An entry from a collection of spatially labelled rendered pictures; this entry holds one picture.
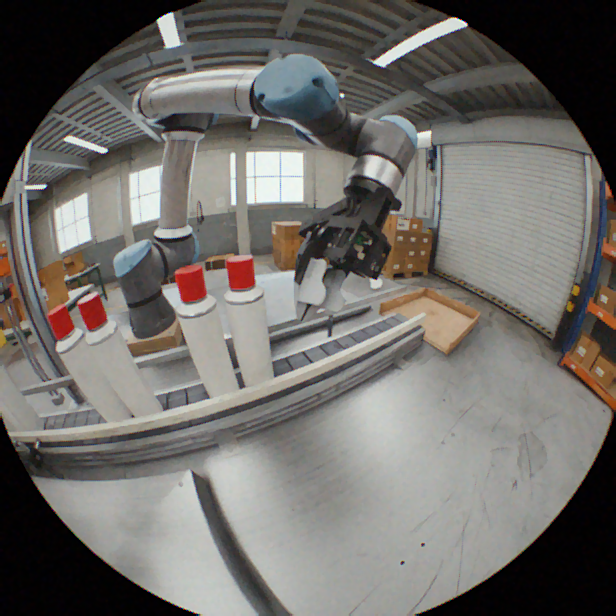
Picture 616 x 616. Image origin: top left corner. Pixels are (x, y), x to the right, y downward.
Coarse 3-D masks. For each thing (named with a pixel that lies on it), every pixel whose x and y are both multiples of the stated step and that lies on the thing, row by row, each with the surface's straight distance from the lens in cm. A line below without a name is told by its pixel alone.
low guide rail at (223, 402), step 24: (384, 336) 41; (336, 360) 34; (264, 384) 30; (288, 384) 31; (192, 408) 30; (216, 408) 30; (24, 432) 57; (48, 432) 48; (72, 432) 42; (96, 432) 39; (120, 432) 36
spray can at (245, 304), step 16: (240, 256) 26; (240, 272) 24; (240, 288) 24; (256, 288) 25; (240, 304) 24; (256, 304) 24; (240, 320) 25; (256, 320) 25; (240, 336) 26; (256, 336) 26; (240, 352) 28; (256, 352) 28; (240, 368) 32; (256, 368) 30; (272, 368) 32
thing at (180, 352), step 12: (396, 288) 53; (360, 300) 43; (372, 300) 46; (324, 312) 38; (336, 312) 39; (276, 324) 34; (288, 324) 35; (228, 336) 32; (180, 348) 33; (144, 360) 34; (156, 360) 34; (168, 360) 34; (36, 384) 53; (48, 384) 49; (60, 384) 46; (72, 384) 44
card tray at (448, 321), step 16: (384, 304) 67; (400, 304) 76; (416, 304) 79; (432, 304) 84; (448, 304) 86; (432, 320) 71; (448, 320) 75; (464, 320) 80; (432, 336) 62; (448, 336) 65; (464, 336) 69; (448, 352) 57
